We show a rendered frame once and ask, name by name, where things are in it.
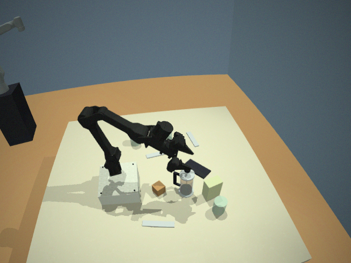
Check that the pale green box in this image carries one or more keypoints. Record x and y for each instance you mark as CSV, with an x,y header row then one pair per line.
x,y
212,187

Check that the brown cube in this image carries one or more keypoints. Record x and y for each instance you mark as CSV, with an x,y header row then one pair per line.
x,y
159,188

